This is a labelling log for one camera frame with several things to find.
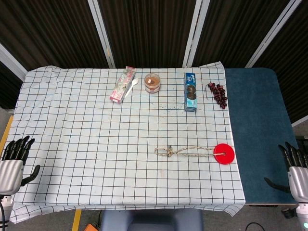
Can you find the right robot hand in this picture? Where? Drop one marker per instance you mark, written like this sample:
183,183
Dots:
299,180

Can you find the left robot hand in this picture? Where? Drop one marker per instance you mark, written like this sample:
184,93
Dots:
9,168

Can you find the red disc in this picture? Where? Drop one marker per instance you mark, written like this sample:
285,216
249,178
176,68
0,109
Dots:
224,154

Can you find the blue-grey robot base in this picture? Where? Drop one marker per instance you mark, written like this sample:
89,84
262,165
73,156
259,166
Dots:
151,220

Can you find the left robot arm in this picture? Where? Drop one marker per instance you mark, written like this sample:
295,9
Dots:
4,209

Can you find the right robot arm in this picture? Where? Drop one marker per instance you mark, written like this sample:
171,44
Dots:
302,214

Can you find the black caster wheel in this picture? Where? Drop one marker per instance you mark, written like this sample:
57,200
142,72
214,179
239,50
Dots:
287,213

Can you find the black equipment box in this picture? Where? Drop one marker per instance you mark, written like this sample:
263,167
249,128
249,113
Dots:
302,142

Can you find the blue table mat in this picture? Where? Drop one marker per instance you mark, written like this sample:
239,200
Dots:
260,134

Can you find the yellow floor tape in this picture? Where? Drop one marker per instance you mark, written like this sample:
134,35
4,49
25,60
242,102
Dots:
77,220

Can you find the orange object on floor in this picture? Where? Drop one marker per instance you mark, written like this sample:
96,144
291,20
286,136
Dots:
92,227

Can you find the white checkered tablecloth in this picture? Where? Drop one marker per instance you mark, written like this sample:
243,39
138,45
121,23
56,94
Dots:
120,149

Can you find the dark red grape bunch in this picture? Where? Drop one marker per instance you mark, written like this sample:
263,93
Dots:
218,93

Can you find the blue cookie box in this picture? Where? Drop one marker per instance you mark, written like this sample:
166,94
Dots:
191,92

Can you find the pink floral toothpaste box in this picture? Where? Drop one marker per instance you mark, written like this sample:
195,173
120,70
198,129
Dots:
122,85

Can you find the white plastic spoon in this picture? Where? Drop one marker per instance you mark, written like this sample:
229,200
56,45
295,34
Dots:
132,87

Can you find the clear jar with brown spread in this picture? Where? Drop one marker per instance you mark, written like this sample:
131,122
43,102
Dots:
152,83

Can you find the white divider post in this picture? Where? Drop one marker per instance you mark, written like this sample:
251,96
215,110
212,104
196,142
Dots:
273,33
12,61
196,31
102,31

